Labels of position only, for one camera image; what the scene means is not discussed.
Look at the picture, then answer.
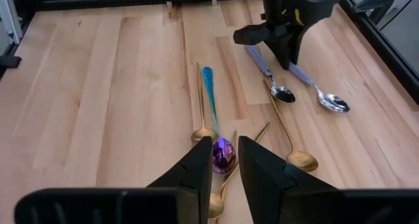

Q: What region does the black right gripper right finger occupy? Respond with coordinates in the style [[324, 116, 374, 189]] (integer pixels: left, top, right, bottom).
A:
[[238, 135, 344, 224]]

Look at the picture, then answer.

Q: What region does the small black bracket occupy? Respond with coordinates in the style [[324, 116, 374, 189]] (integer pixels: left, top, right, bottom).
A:
[[0, 55, 22, 69]]

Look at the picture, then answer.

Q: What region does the white panel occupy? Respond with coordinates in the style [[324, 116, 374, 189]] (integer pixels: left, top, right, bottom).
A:
[[0, 0, 23, 47]]

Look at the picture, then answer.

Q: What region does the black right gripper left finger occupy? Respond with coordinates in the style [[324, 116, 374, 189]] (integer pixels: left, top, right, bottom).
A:
[[147, 136, 213, 224]]

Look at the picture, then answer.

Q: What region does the iridescent rainbow spoon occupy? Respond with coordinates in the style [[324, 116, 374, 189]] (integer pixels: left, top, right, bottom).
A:
[[201, 65, 237, 176]]

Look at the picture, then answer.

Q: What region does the purple-handled silver spoon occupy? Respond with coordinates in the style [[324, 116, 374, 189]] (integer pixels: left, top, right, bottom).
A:
[[288, 62, 351, 114], [244, 44, 297, 104]]

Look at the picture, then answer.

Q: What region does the black frame clamp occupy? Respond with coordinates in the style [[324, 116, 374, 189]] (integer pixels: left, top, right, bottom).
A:
[[352, 0, 396, 25]]

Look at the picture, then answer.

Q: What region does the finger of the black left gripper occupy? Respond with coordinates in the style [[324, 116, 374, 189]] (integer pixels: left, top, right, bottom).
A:
[[263, 22, 312, 71], [232, 22, 282, 47]]

